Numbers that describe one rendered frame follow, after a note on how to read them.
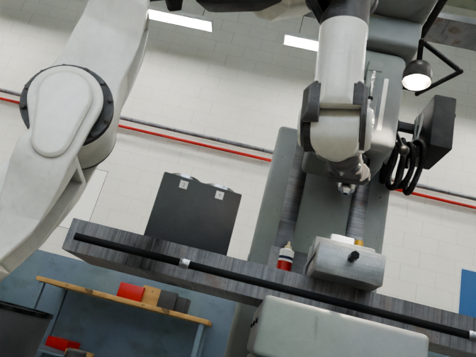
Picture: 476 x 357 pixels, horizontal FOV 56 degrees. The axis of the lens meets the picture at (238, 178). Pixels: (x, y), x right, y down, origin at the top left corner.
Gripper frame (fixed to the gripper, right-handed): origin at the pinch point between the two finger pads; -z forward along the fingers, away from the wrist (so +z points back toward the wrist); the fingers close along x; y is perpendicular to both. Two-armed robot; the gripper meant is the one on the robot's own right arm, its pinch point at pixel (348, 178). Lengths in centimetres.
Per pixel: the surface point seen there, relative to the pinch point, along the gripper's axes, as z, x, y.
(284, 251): 1.1, 13.3, 24.4
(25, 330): -80, 157, 69
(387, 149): 4.9, -9.7, -7.9
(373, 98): 12.1, -4.7, -19.6
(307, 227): -34.0, 15.6, 5.8
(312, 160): -12.2, 13.9, -10.6
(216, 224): 14.0, 29.6, 23.5
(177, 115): -347, 286, -218
